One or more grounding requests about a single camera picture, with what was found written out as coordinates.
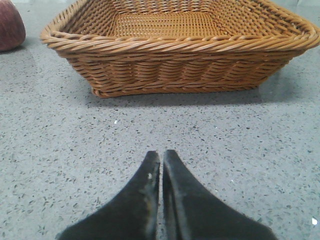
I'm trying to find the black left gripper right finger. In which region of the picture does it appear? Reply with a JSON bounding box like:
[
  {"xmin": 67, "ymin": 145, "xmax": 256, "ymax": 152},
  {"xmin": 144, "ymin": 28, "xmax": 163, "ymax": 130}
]
[{"xmin": 162, "ymin": 150, "xmax": 276, "ymax": 240}]

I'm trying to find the brown wicker basket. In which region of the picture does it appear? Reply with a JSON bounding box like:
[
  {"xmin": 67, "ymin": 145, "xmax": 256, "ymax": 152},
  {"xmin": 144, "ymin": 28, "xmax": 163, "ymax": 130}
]
[{"xmin": 40, "ymin": 0, "xmax": 320, "ymax": 98}]

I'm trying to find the dark red round object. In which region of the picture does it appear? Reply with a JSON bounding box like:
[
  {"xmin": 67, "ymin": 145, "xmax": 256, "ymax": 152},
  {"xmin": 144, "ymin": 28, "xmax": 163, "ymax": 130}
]
[{"xmin": 0, "ymin": 0, "xmax": 26, "ymax": 52}]

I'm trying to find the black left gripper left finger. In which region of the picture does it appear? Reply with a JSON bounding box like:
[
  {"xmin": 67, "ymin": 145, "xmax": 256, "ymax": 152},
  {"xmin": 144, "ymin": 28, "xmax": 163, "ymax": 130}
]
[{"xmin": 59, "ymin": 151, "xmax": 160, "ymax": 240}]

